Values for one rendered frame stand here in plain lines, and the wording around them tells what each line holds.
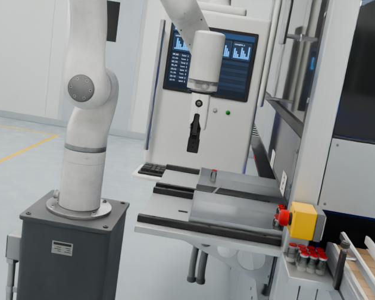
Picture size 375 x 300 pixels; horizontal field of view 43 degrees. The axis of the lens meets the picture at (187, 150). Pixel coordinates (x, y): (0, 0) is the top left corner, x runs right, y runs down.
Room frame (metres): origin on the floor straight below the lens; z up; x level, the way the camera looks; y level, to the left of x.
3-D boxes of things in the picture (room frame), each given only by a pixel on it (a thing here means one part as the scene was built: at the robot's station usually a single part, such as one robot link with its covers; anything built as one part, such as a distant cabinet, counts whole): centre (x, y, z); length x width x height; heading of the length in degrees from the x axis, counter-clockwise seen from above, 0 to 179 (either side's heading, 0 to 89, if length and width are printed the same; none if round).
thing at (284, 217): (1.12, -0.27, 1.00); 0.04 x 0.04 x 0.04; 87
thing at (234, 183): (1.71, -0.23, 0.90); 0.34 x 0.26 x 0.04; 87
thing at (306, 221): (1.12, -0.31, 1.00); 0.08 x 0.07 x 0.07; 87
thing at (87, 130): (1.36, 0.29, 1.16); 0.19 x 0.12 x 0.24; 177
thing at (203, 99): (1.31, -0.01, 1.21); 0.10 x 0.08 x 0.11; 177
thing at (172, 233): (1.54, -0.15, 0.87); 0.70 x 0.48 x 0.02; 177
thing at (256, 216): (1.37, -0.21, 0.90); 0.34 x 0.26 x 0.04; 87
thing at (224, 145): (2.29, -0.04, 1.19); 0.50 x 0.19 x 0.78; 85
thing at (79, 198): (1.33, 0.29, 0.95); 0.19 x 0.19 x 0.18
